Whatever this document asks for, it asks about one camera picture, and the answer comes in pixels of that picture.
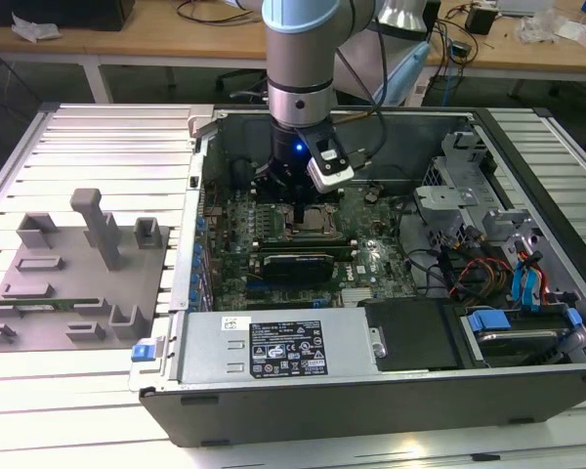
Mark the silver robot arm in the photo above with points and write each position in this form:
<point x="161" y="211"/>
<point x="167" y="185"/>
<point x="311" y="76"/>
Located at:
<point x="298" y="63"/>

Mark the CPU socket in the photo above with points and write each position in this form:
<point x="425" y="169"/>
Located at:
<point x="289" y="220"/>

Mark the black cylinder part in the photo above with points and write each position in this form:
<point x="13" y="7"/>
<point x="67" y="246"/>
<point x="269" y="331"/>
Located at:
<point x="241" y="173"/>

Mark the black office chair base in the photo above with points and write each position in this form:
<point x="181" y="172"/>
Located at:
<point x="221" y="80"/>

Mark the black RAM slot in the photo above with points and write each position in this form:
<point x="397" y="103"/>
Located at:
<point x="273" y="240"/>

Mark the coin battery in holder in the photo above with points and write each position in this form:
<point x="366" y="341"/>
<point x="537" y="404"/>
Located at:
<point x="371" y="196"/>

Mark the black graphics card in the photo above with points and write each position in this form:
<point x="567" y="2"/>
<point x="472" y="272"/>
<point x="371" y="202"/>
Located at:
<point x="298" y="268"/>

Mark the green motherboard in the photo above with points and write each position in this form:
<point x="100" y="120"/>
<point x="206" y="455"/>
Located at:
<point x="386" y="273"/>

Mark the metal disk bay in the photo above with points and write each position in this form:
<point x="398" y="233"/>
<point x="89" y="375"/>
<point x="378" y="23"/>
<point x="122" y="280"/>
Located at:
<point x="439" y="198"/>

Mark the silver chipset heat sink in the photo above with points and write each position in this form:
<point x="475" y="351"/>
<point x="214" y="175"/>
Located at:
<point x="356" y="297"/>

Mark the black tower box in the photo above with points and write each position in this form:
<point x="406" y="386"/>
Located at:
<point x="434" y="19"/>

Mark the small electronic module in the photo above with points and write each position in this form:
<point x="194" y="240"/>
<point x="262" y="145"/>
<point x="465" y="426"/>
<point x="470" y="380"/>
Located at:
<point x="461" y="50"/>

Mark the light wooden desk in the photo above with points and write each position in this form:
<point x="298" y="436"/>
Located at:
<point x="102" y="44"/>

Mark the silver power supply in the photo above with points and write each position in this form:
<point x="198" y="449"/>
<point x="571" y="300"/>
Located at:
<point x="205" y="352"/>

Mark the black plastic shroud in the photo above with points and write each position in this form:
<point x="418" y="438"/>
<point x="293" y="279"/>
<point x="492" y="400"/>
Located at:
<point x="410" y="337"/>

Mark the small black cube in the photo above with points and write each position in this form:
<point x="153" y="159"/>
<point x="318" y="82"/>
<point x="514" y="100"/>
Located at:
<point x="481" y="22"/>

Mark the large black box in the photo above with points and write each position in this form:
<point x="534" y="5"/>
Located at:
<point x="78" y="12"/>

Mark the blue case latch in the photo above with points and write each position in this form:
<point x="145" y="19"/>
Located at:
<point x="142" y="353"/>

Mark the grey parts rack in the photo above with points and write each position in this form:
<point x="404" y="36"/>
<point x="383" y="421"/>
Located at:
<point x="78" y="293"/>

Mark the hard disk in blue carrier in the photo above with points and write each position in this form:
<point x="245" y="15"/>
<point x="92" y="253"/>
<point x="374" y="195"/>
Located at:
<point x="488" y="320"/>

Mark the black PC case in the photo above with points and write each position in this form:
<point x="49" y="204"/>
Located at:
<point x="322" y="415"/>

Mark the crumpled white paper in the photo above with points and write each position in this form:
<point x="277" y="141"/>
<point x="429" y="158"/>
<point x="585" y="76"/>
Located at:
<point x="34" y="27"/>

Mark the grey flat device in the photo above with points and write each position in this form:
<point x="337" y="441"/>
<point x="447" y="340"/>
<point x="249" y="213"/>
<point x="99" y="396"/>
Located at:
<point x="522" y="5"/>

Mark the clear plastic bag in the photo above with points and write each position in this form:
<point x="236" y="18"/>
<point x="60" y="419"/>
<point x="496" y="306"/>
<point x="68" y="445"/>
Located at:
<point x="537" y="27"/>

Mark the white open box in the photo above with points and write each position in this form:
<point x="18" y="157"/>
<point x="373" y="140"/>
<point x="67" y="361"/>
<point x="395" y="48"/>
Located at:
<point x="573" y="30"/>

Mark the white camera on black mount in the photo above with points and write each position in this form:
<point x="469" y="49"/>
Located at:
<point x="332" y="178"/>

